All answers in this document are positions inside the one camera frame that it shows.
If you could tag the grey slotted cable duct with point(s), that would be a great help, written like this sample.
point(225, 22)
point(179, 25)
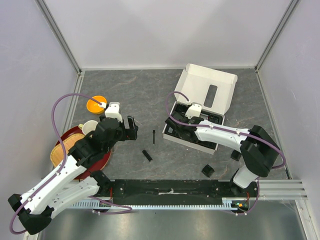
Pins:
point(93, 204)

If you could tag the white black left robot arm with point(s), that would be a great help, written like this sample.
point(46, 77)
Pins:
point(36, 208)

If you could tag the black cylindrical battery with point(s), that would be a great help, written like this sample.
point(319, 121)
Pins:
point(146, 154)

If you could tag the orange plastic bowl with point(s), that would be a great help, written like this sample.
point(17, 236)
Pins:
point(95, 108)

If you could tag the white cardboard box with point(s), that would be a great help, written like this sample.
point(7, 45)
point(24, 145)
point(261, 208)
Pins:
point(211, 88)

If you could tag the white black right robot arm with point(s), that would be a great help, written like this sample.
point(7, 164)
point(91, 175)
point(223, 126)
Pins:
point(254, 145)

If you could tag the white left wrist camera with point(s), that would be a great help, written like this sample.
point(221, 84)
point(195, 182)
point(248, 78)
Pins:
point(112, 110)

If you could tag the black plastic tray insert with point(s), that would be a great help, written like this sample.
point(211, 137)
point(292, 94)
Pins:
point(204, 146)

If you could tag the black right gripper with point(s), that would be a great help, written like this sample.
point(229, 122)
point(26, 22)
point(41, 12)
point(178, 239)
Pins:
point(183, 115)

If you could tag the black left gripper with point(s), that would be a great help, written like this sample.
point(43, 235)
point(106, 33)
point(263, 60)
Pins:
point(129, 134)

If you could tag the small black cleaning brush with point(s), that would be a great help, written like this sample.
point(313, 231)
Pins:
point(153, 136)

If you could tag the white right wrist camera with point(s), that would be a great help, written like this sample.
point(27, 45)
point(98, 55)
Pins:
point(193, 110)

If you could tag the cream ceramic cup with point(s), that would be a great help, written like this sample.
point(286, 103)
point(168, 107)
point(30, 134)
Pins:
point(88, 126)

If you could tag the black comb guard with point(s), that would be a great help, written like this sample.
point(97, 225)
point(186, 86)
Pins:
point(207, 171)
point(235, 155)

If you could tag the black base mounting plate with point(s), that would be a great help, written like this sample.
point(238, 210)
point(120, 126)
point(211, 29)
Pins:
point(174, 192)

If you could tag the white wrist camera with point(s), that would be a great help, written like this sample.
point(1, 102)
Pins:
point(112, 110)
point(193, 110)

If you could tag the woven bamboo tray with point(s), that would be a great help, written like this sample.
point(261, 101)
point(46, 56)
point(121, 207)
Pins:
point(57, 155)

